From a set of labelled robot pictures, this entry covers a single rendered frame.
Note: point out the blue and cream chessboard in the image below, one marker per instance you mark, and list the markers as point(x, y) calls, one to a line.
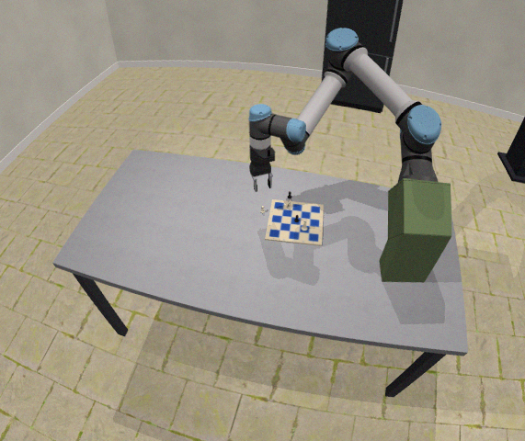
point(283, 228)

